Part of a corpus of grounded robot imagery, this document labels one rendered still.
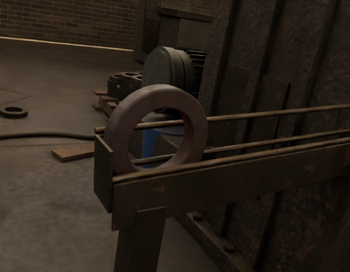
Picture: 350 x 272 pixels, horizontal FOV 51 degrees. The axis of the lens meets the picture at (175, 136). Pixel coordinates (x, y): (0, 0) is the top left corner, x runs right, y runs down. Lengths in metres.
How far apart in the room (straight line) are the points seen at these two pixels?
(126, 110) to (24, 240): 1.02
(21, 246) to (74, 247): 0.18
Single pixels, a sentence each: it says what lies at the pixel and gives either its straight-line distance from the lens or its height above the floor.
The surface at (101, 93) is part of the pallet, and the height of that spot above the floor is 0.14.
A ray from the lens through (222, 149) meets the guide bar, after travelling 0.74.
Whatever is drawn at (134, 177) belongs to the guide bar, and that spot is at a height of 0.63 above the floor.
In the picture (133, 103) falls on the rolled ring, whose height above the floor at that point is 0.74.
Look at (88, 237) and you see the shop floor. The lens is 1.51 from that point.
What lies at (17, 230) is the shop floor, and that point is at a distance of 1.56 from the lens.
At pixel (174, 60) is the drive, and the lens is 1.98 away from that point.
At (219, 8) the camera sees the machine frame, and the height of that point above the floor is 0.92.
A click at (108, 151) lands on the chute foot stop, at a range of 0.55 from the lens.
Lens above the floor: 0.89
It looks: 19 degrees down
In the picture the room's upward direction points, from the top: 10 degrees clockwise
